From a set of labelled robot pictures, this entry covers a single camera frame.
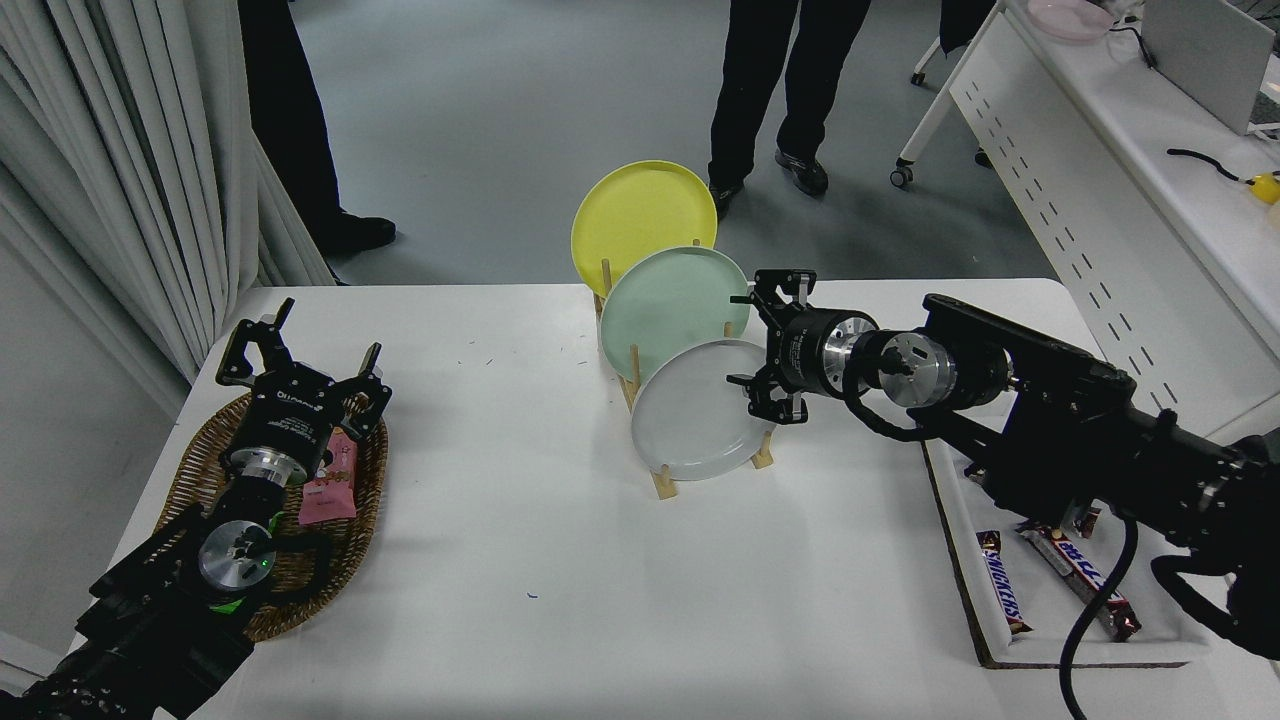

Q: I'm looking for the mint green plate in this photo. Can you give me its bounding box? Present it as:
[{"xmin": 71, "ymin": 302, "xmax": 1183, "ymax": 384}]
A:
[{"xmin": 598, "ymin": 246, "xmax": 753, "ymax": 386}]

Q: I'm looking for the grey laptop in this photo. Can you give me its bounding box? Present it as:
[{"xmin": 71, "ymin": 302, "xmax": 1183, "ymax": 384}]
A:
[{"xmin": 1140, "ymin": 0, "xmax": 1280, "ymax": 136}]

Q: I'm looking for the yellow plate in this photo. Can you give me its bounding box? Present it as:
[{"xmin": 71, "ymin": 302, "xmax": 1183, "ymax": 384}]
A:
[{"xmin": 570, "ymin": 160, "xmax": 718, "ymax": 299}]

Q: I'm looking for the wooden plate rack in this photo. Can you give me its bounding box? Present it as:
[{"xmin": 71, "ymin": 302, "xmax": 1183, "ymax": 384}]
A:
[{"xmin": 593, "ymin": 240, "xmax": 776, "ymax": 501}]

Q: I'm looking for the grey plate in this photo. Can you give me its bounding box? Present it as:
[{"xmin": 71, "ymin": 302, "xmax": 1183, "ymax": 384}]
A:
[{"xmin": 630, "ymin": 338, "xmax": 781, "ymax": 483}]

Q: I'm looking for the pale grey curtain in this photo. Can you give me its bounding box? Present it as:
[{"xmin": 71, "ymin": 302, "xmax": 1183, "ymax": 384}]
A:
[{"xmin": 0, "ymin": 0, "xmax": 336, "ymax": 413}]

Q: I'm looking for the person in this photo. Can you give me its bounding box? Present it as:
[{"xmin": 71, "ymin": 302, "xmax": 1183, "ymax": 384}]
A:
[
  {"xmin": 707, "ymin": 0, "xmax": 873, "ymax": 221},
  {"xmin": 237, "ymin": 0, "xmax": 398, "ymax": 287}
]

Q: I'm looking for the black chair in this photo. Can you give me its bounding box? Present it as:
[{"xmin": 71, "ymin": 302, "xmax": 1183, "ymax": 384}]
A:
[{"xmin": 938, "ymin": 0, "xmax": 998, "ymax": 56}]

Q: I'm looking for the brown wicker basket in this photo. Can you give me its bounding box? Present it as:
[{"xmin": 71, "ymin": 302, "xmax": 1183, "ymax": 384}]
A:
[{"xmin": 155, "ymin": 390, "xmax": 389, "ymax": 643}]

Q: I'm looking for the white perforated desk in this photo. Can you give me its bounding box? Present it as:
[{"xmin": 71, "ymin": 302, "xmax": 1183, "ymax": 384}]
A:
[{"xmin": 890, "ymin": 0, "xmax": 1280, "ymax": 441}]

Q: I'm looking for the pink snack packet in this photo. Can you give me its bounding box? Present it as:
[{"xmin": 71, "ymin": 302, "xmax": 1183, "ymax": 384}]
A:
[{"xmin": 298, "ymin": 430, "xmax": 359, "ymax": 528}]

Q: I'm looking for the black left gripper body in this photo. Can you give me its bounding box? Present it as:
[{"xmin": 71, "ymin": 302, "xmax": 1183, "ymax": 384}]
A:
[{"xmin": 226, "ymin": 368, "xmax": 348, "ymax": 475}]

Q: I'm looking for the pink plate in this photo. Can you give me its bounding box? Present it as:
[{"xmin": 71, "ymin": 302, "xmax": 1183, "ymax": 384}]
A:
[{"xmin": 1027, "ymin": 0, "xmax": 1114, "ymax": 41}]

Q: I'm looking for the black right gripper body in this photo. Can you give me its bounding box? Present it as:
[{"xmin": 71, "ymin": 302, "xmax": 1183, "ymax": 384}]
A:
[{"xmin": 766, "ymin": 306, "xmax": 839, "ymax": 397}]

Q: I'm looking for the black cable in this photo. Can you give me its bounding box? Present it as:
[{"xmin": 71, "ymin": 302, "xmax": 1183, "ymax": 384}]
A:
[{"xmin": 1167, "ymin": 147, "xmax": 1256, "ymax": 186}]

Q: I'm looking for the white foam tray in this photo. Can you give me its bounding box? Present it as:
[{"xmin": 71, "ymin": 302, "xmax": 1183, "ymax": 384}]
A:
[{"xmin": 920, "ymin": 440, "xmax": 1216, "ymax": 669}]

